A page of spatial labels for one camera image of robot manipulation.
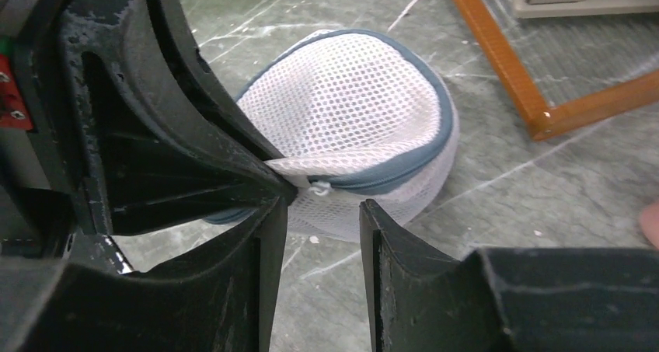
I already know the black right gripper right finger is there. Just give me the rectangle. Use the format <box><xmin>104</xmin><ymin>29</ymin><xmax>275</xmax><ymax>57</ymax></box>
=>
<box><xmin>360</xmin><ymin>200</ymin><xmax>658</xmax><ymax>351</ymax></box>

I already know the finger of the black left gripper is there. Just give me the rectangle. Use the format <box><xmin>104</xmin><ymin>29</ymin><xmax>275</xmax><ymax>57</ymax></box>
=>
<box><xmin>146</xmin><ymin>0</ymin><xmax>281</xmax><ymax>160</ymax></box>
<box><xmin>58</xmin><ymin>0</ymin><xmax>295</xmax><ymax>235</ymax></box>

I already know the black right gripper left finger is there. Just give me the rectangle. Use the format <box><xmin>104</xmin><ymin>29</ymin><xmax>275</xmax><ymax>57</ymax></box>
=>
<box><xmin>1</xmin><ymin>200</ymin><xmax>287</xmax><ymax>351</ymax></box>

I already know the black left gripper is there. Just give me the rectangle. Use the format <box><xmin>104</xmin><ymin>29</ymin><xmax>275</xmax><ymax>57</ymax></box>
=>
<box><xmin>1</xmin><ymin>0</ymin><xmax>133</xmax><ymax>274</ymax></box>

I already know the orange wooden shelf rack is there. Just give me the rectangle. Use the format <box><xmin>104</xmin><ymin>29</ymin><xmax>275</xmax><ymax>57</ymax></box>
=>
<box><xmin>452</xmin><ymin>0</ymin><xmax>658</xmax><ymax>141</ymax></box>

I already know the floral pink laundry bag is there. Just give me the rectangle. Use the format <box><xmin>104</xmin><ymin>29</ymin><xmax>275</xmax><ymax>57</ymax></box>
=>
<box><xmin>639</xmin><ymin>200</ymin><xmax>659</xmax><ymax>248</ymax></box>

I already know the white mesh laundry bag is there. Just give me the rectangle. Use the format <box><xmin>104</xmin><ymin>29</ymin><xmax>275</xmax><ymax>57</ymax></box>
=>
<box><xmin>236</xmin><ymin>30</ymin><xmax>460</xmax><ymax>242</ymax></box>

